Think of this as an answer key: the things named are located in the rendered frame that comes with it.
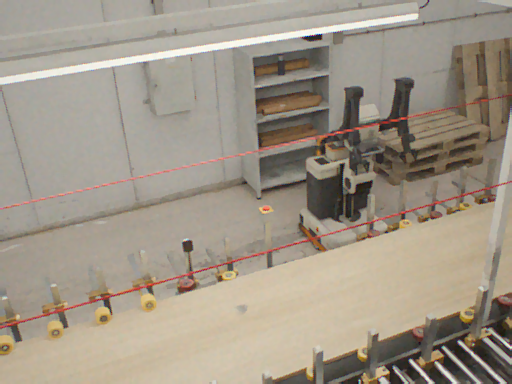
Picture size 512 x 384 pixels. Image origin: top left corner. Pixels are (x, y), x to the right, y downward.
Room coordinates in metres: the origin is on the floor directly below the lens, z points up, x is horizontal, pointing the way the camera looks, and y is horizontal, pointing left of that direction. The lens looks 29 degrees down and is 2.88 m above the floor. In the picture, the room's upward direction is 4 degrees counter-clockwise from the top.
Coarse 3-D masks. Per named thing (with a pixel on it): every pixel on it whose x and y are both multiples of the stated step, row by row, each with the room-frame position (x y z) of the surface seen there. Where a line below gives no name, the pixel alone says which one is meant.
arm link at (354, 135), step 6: (348, 90) 3.81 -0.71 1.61; (348, 96) 3.80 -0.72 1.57; (354, 96) 3.81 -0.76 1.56; (360, 96) 3.81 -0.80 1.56; (354, 102) 3.78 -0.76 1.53; (354, 108) 3.79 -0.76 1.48; (354, 114) 3.78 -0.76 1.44; (354, 120) 3.78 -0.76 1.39; (354, 126) 3.78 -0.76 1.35; (354, 132) 3.78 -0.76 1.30; (354, 138) 3.80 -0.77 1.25; (354, 144) 3.78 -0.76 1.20
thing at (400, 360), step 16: (496, 320) 2.21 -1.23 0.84; (464, 336) 2.13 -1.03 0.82; (416, 352) 2.03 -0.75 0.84; (464, 352) 2.12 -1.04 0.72; (480, 352) 2.12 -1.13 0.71; (400, 368) 1.99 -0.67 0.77; (432, 368) 2.03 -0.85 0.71; (448, 368) 2.02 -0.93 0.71; (480, 368) 2.06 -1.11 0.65; (496, 368) 2.00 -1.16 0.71
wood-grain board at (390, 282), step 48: (384, 240) 2.94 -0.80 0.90; (432, 240) 2.91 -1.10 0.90; (480, 240) 2.87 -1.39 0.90; (240, 288) 2.55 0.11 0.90; (288, 288) 2.52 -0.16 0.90; (336, 288) 2.49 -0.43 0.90; (384, 288) 2.46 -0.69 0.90; (432, 288) 2.43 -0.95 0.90; (48, 336) 2.24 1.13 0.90; (96, 336) 2.22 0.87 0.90; (144, 336) 2.20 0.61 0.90; (192, 336) 2.18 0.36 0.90; (240, 336) 2.15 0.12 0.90; (288, 336) 2.13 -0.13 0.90; (336, 336) 2.11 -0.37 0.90; (384, 336) 2.09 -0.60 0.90
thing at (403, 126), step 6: (402, 84) 3.92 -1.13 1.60; (402, 90) 3.92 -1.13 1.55; (408, 90) 3.93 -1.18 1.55; (402, 96) 3.95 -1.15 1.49; (408, 96) 3.93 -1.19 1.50; (402, 102) 3.95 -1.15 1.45; (408, 102) 3.93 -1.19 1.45; (402, 108) 3.94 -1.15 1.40; (402, 114) 3.94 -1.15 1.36; (402, 120) 3.94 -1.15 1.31; (402, 126) 3.93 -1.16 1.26; (408, 126) 3.95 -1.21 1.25; (402, 132) 3.93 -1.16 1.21; (408, 132) 3.95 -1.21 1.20
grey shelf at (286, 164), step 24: (240, 48) 5.49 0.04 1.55; (264, 48) 5.43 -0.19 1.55; (288, 48) 5.37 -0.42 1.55; (312, 48) 5.92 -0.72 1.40; (240, 72) 5.46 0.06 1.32; (288, 72) 5.57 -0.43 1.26; (312, 72) 5.52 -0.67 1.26; (240, 96) 5.50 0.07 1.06; (264, 96) 5.73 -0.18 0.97; (240, 120) 5.55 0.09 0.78; (264, 120) 5.25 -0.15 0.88; (288, 120) 5.82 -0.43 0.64; (312, 120) 5.93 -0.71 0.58; (240, 144) 5.60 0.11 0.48; (312, 144) 5.44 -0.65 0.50; (264, 168) 5.68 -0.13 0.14; (288, 168) 5.64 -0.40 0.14
